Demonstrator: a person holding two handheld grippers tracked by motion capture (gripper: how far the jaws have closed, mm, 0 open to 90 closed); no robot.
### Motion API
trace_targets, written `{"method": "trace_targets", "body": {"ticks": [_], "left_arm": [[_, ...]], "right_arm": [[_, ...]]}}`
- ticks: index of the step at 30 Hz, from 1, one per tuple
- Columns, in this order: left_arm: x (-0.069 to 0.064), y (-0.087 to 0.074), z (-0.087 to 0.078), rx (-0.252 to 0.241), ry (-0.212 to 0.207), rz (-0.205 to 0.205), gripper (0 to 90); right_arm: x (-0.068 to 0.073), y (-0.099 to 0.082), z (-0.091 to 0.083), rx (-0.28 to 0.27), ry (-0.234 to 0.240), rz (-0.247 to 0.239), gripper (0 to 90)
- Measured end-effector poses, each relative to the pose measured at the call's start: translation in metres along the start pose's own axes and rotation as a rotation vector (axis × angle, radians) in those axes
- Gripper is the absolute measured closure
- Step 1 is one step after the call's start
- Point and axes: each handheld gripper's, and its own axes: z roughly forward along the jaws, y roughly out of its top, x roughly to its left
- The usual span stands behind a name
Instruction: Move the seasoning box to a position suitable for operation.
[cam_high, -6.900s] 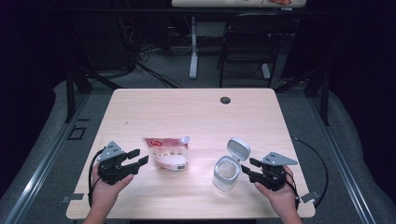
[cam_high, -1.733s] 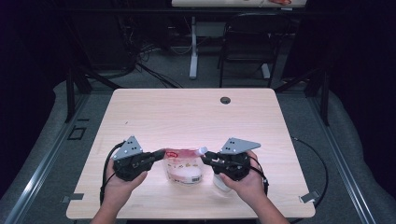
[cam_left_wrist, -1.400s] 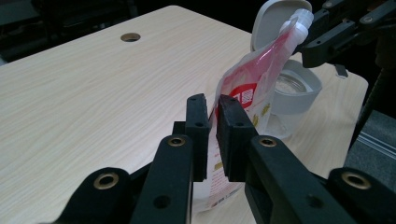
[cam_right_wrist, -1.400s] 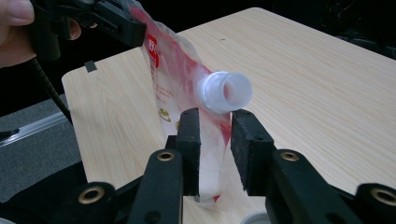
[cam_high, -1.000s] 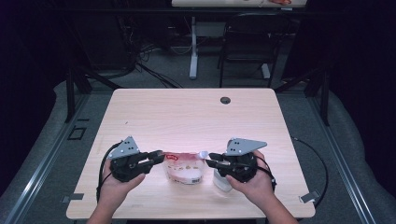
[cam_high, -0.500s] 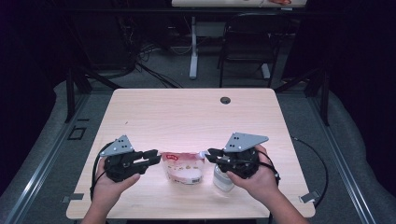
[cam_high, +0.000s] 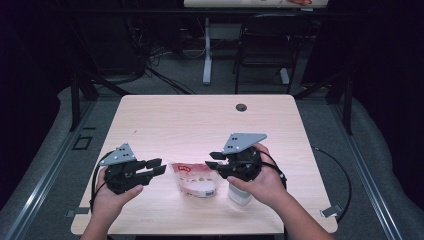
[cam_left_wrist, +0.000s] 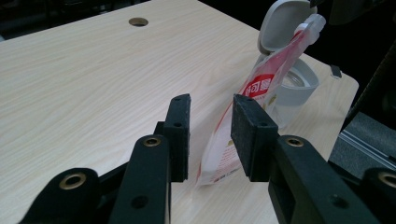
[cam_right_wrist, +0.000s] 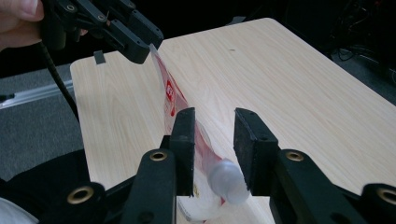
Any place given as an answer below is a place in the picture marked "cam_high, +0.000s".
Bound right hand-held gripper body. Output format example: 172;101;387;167
218;132;268;183

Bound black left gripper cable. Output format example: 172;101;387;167
89;150;116;213

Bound black floor cables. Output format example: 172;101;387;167
123;19;198;96

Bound person's right hand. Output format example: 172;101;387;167
227;143;288;208

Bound aluminium floor rail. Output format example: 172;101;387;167
3;99;97;240
328;103;404;240

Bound grey tape strip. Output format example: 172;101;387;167
65;207;91;219
319;204;344;219

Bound white desk leg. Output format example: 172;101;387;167
202;17;213;86

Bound black metal stand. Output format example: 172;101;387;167
293;71;355;136
68;71;132;133

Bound white cup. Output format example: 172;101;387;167
227;181;254;206

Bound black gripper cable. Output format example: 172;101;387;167
89;150;116;213
258;146;353;224

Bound black floor outlet frame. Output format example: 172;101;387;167
72;134;94;151

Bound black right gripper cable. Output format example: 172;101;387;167
258;146;353;224

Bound red and clear spouted pouch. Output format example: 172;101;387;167
169;162;222;200

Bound black chair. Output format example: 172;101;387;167
233;13;313;95

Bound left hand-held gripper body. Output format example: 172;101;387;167
99;142;156;196

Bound person's left hand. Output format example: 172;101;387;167
91;166;145;228

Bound white desk foot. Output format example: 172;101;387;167
279;67;291;85

